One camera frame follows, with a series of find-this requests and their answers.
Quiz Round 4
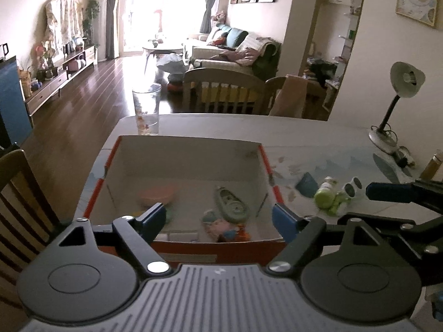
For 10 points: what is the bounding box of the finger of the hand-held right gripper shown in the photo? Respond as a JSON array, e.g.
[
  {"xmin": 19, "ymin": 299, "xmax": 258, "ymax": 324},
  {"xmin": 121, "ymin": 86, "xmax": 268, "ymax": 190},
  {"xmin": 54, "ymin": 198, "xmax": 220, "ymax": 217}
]
[
  {"xmin": 365, "ymin": 179, "xmax": 443, "ymax": 212},
  {"xmin": 363, "ymin": 214, "xmax": 443, "ymax": 261}
]

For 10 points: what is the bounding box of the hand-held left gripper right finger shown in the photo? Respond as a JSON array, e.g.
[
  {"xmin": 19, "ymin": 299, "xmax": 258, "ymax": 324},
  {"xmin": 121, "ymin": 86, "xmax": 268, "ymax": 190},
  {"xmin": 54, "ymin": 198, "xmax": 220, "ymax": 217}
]
[{"xmin": 266, "ymin": 203, "xmax": 378, "ymax": 276}]

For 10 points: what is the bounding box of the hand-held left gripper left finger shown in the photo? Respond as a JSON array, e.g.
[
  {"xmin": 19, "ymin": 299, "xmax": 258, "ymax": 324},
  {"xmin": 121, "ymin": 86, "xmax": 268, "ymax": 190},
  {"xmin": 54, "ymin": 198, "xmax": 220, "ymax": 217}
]
[{"xmin": 52, "ymin": 202, "xmax": 172, "ymax": 277}]

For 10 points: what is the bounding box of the pink bowl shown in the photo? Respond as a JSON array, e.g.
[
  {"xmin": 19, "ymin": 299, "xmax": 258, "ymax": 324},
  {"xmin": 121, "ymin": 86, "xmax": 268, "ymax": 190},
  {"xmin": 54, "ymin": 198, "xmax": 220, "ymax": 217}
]
[{"xmin": 139, "ymin": 184, "xmax": 178, "ymax": 211}]

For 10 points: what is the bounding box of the clear bottle with white cap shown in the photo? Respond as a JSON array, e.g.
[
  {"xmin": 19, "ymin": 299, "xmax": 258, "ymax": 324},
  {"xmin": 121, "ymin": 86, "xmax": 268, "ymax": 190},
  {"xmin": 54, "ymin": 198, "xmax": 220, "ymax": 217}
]
[{"xmin": 157, "ymin": 231, "xmax": 200, "ymax": 243}]

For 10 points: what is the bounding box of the orange toy figure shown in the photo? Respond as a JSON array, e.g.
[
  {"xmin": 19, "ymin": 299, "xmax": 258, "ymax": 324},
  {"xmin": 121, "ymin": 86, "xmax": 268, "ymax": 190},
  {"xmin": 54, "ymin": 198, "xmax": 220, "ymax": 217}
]
[{"xmin": 218, "ymin": 226, "xmax": 250, "ymax": 243}]

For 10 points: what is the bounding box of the green lid jar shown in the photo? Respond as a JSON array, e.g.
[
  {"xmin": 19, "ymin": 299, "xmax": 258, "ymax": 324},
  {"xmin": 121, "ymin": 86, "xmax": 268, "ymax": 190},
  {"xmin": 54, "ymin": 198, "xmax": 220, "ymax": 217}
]
[{"xmin": 314, "ymin": 176, "xmax": 340, "ymax": 209}]

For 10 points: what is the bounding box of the grey green oval gadget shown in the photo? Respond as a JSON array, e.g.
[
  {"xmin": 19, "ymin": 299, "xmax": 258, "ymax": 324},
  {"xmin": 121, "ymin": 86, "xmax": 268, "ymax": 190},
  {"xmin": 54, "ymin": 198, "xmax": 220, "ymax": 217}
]
[{"xmin": 214, "ymin": 186, "xmax": 250, "ymax": 222}]

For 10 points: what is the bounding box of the green tube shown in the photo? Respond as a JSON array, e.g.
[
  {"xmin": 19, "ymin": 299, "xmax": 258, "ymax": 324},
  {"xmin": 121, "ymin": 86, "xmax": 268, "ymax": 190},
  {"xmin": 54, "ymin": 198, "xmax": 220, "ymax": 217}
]
[{"xmin": 328, "ymin": 194, "xmax": 349, "ymax": 216}]

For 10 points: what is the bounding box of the orange cardboard box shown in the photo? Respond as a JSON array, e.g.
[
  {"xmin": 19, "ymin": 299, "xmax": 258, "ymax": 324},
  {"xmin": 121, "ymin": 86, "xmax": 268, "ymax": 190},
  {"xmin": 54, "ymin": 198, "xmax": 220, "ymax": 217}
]
[{"xmin": 82, "ymin": 135, "xmax": 290, "ymax": 267}]

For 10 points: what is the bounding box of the small metal gadget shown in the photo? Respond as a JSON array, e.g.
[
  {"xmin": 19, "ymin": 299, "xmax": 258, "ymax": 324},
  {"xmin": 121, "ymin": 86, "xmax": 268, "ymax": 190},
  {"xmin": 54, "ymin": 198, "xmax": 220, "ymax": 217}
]
[{"xmin": 394, "ymin": 146, "xmax": 416, "ymax": 169}]

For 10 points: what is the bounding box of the amber bottle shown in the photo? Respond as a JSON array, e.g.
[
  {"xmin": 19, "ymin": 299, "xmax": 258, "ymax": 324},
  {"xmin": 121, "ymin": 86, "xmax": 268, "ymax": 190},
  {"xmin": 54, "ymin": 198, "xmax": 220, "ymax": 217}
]
[{"xmin": 422, "ymin": 153, "xmax": 443, "ymax": 183}]

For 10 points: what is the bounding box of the clear glass vase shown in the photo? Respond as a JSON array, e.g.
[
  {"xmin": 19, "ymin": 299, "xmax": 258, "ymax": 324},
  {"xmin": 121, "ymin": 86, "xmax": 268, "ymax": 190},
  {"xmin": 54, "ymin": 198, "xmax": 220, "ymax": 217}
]
[{"xmin": 132, "ymin": 83, "xmax": 162, "ymax": 136}]

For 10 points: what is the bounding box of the grey desk lamp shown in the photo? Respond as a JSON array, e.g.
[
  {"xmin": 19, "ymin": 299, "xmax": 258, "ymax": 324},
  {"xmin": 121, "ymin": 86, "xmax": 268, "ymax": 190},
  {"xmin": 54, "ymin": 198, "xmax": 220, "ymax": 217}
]
[{"xmin": 368, "ymin": 61, "xmax": 426, "ymax": 155}]

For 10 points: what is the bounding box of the wooden chair with beige cloth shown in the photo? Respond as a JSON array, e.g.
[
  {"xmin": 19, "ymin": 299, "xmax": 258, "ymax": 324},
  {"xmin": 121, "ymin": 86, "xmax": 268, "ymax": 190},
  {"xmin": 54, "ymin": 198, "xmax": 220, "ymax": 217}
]
[{"xmin": 265, "ymin": 74, "xmax": 328, "ymax": 120}]

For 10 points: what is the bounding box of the brown slatted chair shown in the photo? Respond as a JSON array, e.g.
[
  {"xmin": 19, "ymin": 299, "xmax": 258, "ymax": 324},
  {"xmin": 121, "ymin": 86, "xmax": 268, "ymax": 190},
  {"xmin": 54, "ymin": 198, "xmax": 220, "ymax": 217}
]
[{"xmin": 0, "ymin": 149, "xmax": 68, "ymax": 315}]

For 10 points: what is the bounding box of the dark wooden chair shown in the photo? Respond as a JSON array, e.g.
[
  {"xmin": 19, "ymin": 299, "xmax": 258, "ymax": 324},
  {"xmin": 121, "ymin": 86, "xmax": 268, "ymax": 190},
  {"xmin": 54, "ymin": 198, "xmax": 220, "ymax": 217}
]
[{"xmin": 182, "ymin": 68, "xmax": 268, "ymax": 115}]

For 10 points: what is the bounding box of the white plastic bag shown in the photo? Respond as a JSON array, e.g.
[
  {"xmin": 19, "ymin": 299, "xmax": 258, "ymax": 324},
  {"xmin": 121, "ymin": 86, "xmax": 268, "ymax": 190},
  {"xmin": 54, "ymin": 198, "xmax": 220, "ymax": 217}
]
[{"xmin": 156, "ymin": 53, "xmax": 187, "ymax": 76}]

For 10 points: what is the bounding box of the wooden tv cabinet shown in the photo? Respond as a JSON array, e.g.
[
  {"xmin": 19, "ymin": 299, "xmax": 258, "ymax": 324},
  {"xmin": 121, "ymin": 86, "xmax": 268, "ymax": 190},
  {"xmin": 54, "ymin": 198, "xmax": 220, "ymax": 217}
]
[{"xmin": 24, "ymin": 44, "xmax": 98, "ymax": 116}]

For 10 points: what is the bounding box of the white coffee table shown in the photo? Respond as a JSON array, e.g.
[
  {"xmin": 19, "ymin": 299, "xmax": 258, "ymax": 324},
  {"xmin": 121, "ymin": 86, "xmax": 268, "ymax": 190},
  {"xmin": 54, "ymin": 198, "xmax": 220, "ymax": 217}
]
[{"xmin": 142, "ymin": 39, "xmax": 185, "ymax": 61}]

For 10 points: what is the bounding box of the sofa with blankets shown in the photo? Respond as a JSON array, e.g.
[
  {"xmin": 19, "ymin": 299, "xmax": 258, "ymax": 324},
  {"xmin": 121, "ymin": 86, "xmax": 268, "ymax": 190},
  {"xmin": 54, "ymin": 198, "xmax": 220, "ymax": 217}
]
[{"xmin": 187, "ymin": 24, "xmax": 282, "ymax": 78}]

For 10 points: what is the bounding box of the blue box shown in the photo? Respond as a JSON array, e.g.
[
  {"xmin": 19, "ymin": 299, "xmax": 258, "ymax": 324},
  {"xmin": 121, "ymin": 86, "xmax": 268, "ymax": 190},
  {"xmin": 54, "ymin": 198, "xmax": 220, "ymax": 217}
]
[{"xmin": 0, "ymin": 55, "xmax": 34, "ymax": 147}]

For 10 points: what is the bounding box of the flower bouquet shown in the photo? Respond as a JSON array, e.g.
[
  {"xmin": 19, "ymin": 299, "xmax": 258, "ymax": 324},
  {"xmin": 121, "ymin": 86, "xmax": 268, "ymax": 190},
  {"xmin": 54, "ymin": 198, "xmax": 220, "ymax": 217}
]
[{"xmin": 35, "ymin": 41, "xmax": 56, "ymax": 71}]

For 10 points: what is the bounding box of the green house plant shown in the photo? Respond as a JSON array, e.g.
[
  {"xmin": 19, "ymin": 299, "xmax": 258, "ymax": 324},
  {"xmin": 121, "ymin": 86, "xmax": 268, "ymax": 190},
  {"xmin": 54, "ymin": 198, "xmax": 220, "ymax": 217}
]
[{"xmin": 82, "ymin": 0, "xmax": 102, "ymax": 46}]

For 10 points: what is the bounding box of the floral dust cover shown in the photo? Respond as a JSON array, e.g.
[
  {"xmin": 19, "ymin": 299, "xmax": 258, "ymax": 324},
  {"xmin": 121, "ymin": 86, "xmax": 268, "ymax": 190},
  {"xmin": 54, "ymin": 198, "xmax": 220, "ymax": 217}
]
[{"xmin": 44, "ymin": 0, "xmax": 84, "ymax": 58}]

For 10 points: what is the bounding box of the grey curtain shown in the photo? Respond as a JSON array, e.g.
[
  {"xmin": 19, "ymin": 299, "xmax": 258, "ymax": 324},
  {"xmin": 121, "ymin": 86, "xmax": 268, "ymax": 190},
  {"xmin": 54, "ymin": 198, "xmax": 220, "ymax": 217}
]
[{"xmin": 200, "ymin": 0, "xmax": 225, "ymax": 34}]

